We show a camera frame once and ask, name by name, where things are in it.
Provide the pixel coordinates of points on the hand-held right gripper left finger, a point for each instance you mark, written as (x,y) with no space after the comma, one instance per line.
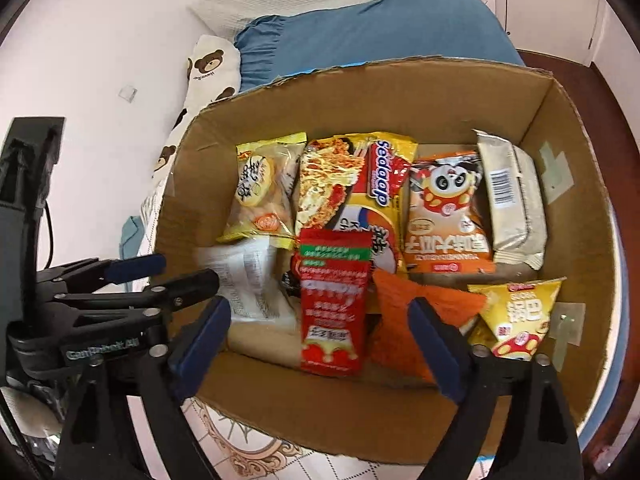
(202,345)

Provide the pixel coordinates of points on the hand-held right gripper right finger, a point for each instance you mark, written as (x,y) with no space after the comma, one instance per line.
(440,350)

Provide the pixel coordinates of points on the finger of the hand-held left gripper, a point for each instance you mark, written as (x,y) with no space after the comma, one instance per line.
(190,282)
(135,266)

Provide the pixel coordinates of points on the white snack packet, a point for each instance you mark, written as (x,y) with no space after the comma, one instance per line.
(245,280)

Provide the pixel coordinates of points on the yellow triangular snack packet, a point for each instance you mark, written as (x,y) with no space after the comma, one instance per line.
(520,320)

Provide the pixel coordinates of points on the brown snack packet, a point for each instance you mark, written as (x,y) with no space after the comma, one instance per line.
(290,282)

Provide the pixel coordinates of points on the red sauce sachet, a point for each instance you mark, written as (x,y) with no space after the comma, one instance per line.
(330,310)

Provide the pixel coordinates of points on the yellow bread packet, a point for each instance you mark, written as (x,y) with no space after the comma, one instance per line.
(260,185)

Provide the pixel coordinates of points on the orange panda snack packet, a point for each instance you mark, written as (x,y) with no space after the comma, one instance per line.
(445,210)

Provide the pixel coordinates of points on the beige snack packet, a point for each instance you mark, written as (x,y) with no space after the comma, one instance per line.
(515,210)

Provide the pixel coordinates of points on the large yellow instant noodle packet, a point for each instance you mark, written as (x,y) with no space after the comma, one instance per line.
(345,180)

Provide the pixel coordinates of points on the printed cardboard box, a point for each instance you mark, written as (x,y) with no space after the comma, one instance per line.
(575,210)

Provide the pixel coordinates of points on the light blue pillow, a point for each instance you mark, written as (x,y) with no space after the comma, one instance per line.
(131,235)

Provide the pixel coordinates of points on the white diamond-pattern quilt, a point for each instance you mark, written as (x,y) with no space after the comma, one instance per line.
(240,440)

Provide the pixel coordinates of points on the blue bed sheet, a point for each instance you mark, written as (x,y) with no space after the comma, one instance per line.
(621,320)

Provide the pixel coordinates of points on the bear-print pillow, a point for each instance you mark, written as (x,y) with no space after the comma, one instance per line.
(210,65)

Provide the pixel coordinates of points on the blue ruffled pillow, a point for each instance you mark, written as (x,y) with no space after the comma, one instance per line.
(375,30)

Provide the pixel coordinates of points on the white door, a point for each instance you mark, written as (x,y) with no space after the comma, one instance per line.
(550,5)

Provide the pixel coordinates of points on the white wall switch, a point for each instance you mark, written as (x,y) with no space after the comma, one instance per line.
(127,93)

